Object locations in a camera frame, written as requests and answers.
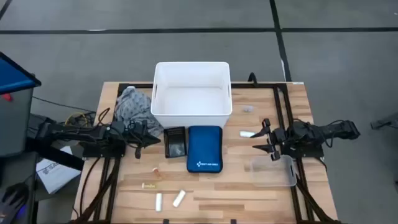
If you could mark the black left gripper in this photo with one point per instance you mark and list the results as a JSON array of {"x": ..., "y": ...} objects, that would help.
[{"x": 135, "y": 132}]

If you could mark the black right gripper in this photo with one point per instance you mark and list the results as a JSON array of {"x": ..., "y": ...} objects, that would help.
[{"x": 275, "y": 138}]

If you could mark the white gauze roll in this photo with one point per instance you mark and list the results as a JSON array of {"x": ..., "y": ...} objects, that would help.
[
  {"x": 245, "y": 134},
  {"x": 179, "y": 198},
  {"x": 159, "y": 202}
]

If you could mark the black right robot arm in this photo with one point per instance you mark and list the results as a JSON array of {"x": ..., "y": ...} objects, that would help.
[{"x": 326, "y": 130}]

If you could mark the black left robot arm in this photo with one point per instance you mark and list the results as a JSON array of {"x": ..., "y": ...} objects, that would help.
[{"x": 77, "y": 132}]

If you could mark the small black slotted basket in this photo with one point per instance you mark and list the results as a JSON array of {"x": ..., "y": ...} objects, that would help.
[{"x": 174, "y": 137}]

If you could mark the clear plastic container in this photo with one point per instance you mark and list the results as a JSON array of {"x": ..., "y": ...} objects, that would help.
[{"x": 270, "y": 174}]

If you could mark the grey crumpled cloth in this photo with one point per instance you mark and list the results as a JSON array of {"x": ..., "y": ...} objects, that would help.
[{"x": 133, "y": 105}]

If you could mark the blue first aid pouch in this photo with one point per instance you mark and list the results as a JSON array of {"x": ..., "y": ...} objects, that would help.
[{"x": 203, "y": 146}]

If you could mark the white perforated panel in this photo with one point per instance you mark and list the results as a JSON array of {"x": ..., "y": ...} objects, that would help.
[{"x": 192, "y": 99}]

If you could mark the small black edge clip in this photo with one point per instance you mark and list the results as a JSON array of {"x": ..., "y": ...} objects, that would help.
[
  {"x": 233, "y": 221},
  {"x": 166, "y": 221}
]

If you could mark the black stand beam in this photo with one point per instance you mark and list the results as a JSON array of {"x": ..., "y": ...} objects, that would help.
[{"x": 56, "y": 155}]

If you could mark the white paper sheet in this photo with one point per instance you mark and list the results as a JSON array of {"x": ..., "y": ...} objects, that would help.
[{"x": 56, "y": 174}]

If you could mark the black stand leg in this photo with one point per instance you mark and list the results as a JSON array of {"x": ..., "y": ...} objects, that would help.
[{"x": 385, "y": 122}]

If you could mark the grey cabinet with blue top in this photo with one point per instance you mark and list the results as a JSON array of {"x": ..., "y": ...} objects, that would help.
[{"x": 15, "y": 118}]

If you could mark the black glove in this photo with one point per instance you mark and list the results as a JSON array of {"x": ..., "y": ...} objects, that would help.
[{"x": 14, "y": 202}]

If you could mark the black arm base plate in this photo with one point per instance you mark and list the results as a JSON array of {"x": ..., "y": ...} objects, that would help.
[
  {"x": 104, "y": 151},
  {"x": 306, "y": 153}
]

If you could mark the black frame clamp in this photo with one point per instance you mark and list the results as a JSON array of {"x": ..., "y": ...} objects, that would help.
[{"x": 252, "y": 78}]

